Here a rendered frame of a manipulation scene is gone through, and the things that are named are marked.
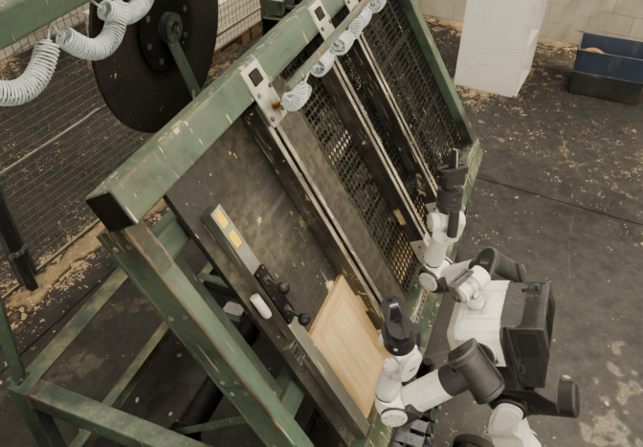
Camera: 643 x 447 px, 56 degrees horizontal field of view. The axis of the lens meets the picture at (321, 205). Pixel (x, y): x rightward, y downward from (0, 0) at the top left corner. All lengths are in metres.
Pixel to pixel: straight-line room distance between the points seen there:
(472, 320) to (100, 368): 2.25
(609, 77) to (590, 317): 2.74
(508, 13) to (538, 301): 3.95
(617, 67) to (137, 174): 5.09
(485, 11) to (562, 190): 1.76
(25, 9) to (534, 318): 1.62
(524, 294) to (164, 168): 1.13
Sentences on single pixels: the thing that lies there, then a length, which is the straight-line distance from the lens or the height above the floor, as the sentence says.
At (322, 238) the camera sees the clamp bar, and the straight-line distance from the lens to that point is 2.05.
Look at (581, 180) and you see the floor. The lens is 5.00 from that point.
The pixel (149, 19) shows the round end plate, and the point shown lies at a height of 1.92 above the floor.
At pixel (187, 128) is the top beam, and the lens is 1.58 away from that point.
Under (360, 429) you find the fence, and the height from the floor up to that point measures 0.94.
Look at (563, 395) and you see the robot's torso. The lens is 2.19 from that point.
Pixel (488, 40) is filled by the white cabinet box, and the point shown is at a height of 0.49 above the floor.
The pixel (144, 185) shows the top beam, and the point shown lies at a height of 1.92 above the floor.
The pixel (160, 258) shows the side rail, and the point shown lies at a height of 1.75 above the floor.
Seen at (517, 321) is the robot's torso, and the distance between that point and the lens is 1.89.
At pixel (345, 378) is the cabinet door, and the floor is 1.04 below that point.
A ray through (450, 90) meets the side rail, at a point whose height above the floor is 1.20.
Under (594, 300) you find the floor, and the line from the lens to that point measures 4.07.
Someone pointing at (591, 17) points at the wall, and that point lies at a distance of 7.01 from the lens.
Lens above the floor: 2.78
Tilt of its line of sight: 40 degrees down
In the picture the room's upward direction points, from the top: straight up
